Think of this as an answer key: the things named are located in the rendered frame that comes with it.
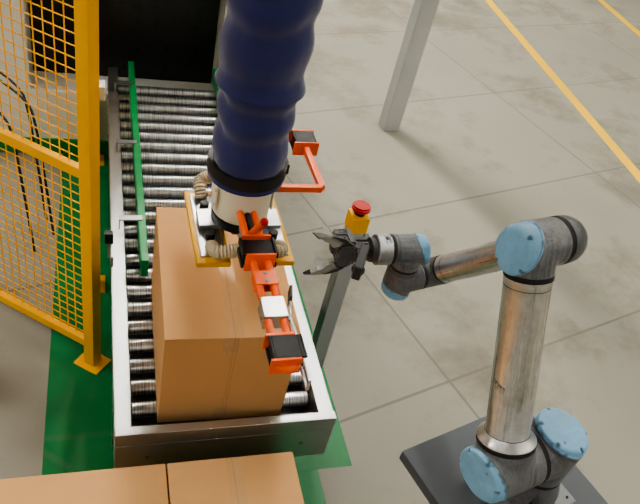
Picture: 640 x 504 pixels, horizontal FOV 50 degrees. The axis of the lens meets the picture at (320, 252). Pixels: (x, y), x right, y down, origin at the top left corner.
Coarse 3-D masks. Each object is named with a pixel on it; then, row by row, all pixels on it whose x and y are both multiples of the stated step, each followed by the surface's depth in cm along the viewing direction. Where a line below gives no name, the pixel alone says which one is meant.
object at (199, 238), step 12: (192, 192) 217; (192, 204) 212; (204, 204) 209; (192, 216) 208; (192, 228) 204; (192, 240) 201; (204, 240) 200; (216, 240) 201; (204, 252) 196; (204, 264) 194; (216, 264) 195; (228, 264) 196
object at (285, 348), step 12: (264, 336) 161; (276, 336) 160; (288, 336) 161; (264, 348) 163; (276, 348) 158; (288, 348) 158; (276, 360) 155; (288, 360) 156; (300, 360) 157; (276, 372) 158
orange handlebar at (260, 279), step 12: (312, 156) 224; (312, 168) 219; (312, 192) 213; (240, 216) 194; (252, 216) 195; (240, 228) 191; (252, 264) 180; (264, 264) 182; (252, 276) 178; (264, 276) 176; (276, 276) 177; (264, 288) 177; (276, 288) 175; (264, 324) 166; (288, 324) 166; (288, 372) 156
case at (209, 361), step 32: (160, 224) 228; (160, 256) 217; (192, 256) 220; (160, 288) 210; (192, 288) 209; (224, 288) 212; (288, 288) 217; (160, 320) 208; (192, 320) 199; (224, 320) 202; (256, 320) 204; (160, 352) 207; (192, 352) 198; (224, 352) 201; (256, 352) 204; (160, 384) 205; (192, 384) 208; (224, 384) 211; (256, 384) 214; (160, 416) 215; (192, 416) 219; (224, 416) 222; (256, 416) 226
